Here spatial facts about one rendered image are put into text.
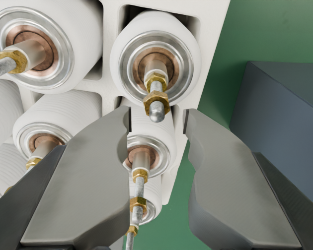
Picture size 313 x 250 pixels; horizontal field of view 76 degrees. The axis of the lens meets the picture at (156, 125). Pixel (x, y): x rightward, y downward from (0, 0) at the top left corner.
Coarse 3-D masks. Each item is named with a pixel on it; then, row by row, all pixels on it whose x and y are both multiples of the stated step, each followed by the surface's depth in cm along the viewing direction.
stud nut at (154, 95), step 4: (152, 92) 14; (156, 92) 14; (160, 92) 14; (148, 96) 14; (152, 96) 13; (156, 96) 13; (160, 96) 13; (164, 96) 13; (144, 100) 14; (148, 100) 13; (152, 100) 13; (156, 100) 13; (160, 100) 13; (164, 100) 13; (144, 104) 14; (148, 104) 14; (164, 104) 14; (168, 104) 14; (148, 108) 14; (164, 108) 14; (168, 108) 14; (148, 112) 14; (164, 112) 14
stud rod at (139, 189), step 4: (136, 180) 23; (140, 180) 23; (136, 184) 22; (140, 184) 22; (136, 188) 22; (140, 188) 22; (136, 192) 21; (140, 192) 21; (136, 196) 21; (140, 196) 21; (136, 208) 20; (140, 208) 20; (136, 212) 19; (140, 212) 19; (132, 216) 19; (136, 216) 19; (140, 216) 19; (132, 220) 19; (136, 220) 19; (140, 220) 19
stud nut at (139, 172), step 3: (135, 171) 24; (138, 171) 23; (141, 171) 23; (144, 171) 24; (135, 174) 23; (138, 174) 23; (141, 174) 23; (144, 174) 23; (147, 174) 24; (135, 177) 23; (144, 177) 23; (147, 177) 23; (135, 180) 23; (144, 180) 23; (147, 180) 23; (135, 183) 24; (144, 183) 24
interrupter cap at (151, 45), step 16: (144, 32) 18; (160, 32) 18; (128, 48) 19; (144, 48) 19; (160, 48) 19; (176, 48) 19; (128, 64) 20; (144, 64) 20; (176, 64) 20; (192, 64) 20; (128, 80) 21; (176, 80) 21; (144, 96) 22; (176, 96) 21
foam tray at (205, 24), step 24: (120, 0) 23; (144, 0) 23; (168, 0) 23; (192, 0) 23; (216, 0) 23; (120, 24) 26; (192, 24) 30; (216, 24) 24; (96, 72) 31; (24, 96) 29; (120, 96) 39; (192, 96) 30; (168, 192) 41
